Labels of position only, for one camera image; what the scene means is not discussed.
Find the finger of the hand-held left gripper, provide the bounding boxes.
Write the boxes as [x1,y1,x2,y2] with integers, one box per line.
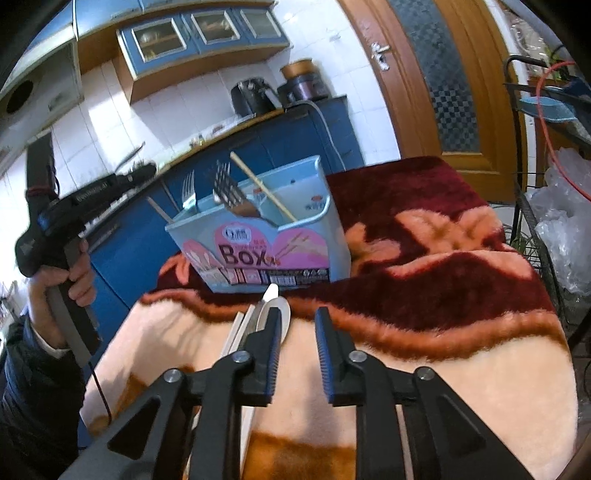
[129,162,158,185]

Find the clear crumpled plastic bag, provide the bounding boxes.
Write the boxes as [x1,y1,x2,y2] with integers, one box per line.
[526,148,591,296]

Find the wooden chopstick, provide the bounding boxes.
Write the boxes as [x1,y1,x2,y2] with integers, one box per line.
[230,152,298,222]

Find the glass-door blue wall cabinet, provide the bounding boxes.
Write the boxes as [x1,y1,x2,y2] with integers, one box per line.
[113,4,291,104]

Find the brown pot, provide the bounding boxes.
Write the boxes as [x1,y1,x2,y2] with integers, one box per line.
[280,58,317,80]

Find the black air fryer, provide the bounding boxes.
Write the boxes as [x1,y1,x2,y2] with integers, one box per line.
[230,78,282,118]

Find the person's left forearm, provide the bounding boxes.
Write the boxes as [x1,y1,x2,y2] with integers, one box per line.
[0,318,100,480]

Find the wooden door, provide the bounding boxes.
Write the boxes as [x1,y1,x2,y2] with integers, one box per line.
[337,0,527,204]

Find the steel fork smiley handle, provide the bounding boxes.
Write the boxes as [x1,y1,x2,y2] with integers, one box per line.
[212,161,280,228]

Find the white power cord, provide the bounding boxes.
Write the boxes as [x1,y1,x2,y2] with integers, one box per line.
[286,99,348,170]

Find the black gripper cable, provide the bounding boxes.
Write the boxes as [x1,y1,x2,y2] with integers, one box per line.
[89,362,114,428]

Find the red and cream plush blanket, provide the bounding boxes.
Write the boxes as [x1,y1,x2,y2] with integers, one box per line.
[78,156,580,480]

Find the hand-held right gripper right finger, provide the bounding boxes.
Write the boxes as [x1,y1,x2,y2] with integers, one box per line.
[315,306,532,480]

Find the dark rice cooker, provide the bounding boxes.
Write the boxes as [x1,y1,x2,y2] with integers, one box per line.
[277,69,331,107]

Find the grey range hood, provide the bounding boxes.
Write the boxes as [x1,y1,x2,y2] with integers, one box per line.
[0,25,85,121]

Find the steel fork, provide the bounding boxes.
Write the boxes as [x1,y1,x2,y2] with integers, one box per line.
[181,170,199,213]

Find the red cable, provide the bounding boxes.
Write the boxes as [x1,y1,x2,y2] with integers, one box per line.
[536,61,591,202]

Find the person's left hand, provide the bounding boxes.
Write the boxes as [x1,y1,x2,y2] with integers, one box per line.
[27,239,96,334]

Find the blue base cabinets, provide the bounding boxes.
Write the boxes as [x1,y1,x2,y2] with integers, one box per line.
[76,95,365,333]

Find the blue upper wall cabinet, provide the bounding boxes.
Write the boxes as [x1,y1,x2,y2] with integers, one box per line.
[71,0,278,43]

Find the black wire rack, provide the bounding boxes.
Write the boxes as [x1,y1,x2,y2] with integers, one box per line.
[502,55,591,352]

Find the steel door handle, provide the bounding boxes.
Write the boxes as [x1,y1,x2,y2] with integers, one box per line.
[370,42,391,71]

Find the blue plastic utensil box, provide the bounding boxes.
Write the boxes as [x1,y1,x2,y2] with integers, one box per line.
[165,155,352,294]

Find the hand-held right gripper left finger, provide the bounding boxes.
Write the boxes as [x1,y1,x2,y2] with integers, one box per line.
[60,307,283,480]

